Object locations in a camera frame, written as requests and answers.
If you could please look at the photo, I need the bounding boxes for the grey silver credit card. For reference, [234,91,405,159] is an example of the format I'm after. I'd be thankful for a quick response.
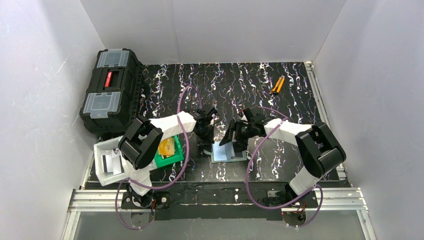
[227,142,247,162]

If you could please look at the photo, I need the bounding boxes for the green plastic bin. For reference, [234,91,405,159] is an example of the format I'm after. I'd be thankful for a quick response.
[154,135,184,168]

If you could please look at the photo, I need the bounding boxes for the white bin with silver cards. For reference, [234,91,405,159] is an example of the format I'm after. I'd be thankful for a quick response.
[93,136,129,187]

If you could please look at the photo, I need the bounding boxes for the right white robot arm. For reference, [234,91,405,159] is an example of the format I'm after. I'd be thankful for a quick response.
[219,106,347,198]

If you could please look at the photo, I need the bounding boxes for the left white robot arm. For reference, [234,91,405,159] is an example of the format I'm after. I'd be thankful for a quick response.
[118,105,219,197]

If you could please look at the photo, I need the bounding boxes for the gold credit cards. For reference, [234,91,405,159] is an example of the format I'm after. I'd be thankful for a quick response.
[157,137,176,159]

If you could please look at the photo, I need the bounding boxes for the silver credit cards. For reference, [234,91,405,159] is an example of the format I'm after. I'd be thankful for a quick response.
[100,148,124,176]

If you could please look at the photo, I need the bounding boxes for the black toolbox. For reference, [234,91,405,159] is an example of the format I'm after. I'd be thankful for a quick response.
[79,48,143,136]

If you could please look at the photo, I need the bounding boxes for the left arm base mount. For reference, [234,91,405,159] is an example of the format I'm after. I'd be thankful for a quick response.
[117,190,171,229]

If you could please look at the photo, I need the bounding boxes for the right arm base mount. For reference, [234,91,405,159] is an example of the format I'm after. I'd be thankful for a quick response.
[263,190,321,228]

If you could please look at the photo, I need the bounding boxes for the aluminium frame rail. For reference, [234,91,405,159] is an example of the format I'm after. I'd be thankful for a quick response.
[63,62,375,240]

